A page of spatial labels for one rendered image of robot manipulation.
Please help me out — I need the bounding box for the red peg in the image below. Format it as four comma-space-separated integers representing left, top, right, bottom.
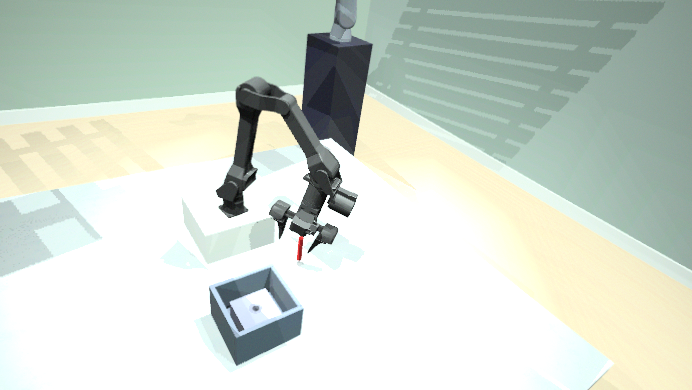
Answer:
297, 237, 304, 261

